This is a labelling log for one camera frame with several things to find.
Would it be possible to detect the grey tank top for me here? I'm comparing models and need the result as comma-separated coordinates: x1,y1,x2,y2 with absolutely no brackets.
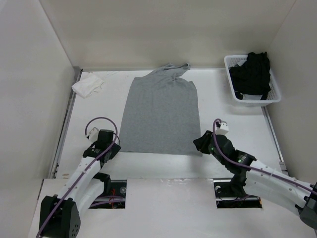
119,63,202,157

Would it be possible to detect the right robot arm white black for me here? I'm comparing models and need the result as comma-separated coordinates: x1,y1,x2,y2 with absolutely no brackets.
193,130,317,229

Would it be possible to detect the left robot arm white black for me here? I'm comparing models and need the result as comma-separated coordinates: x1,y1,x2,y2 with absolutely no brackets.
36,129,121,238

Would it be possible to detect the folded white tank top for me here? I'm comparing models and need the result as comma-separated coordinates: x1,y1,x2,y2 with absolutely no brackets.
72,73,104,99

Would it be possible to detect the black tank tops pile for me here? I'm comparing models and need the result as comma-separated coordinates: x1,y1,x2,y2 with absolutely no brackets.
229,52,271,100

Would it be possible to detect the white plastic basket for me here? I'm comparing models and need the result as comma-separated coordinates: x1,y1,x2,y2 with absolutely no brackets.
224,55,281,107

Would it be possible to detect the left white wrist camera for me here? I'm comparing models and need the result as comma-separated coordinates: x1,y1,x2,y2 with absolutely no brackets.
87,127,99,143

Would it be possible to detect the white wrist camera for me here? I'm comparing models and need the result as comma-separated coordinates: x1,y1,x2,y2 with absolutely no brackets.
87,127,99,143
215,120,229,135

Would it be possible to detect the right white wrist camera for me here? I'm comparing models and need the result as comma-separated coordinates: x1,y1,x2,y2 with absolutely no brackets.
215,120,229,135

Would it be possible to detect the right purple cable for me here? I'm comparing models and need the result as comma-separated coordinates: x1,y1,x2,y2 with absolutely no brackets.
212,118,317,194

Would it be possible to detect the purple cable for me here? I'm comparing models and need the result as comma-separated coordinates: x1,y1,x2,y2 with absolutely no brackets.
212,118,317,194
36,117,119,238

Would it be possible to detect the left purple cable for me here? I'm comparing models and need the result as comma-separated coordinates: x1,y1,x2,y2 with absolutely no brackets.
36,117,119,238

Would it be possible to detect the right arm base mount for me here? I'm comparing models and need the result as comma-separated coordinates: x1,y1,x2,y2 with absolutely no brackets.
213,176,262,209

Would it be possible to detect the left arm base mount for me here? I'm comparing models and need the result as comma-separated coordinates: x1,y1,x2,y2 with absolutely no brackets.
90,173,127,209

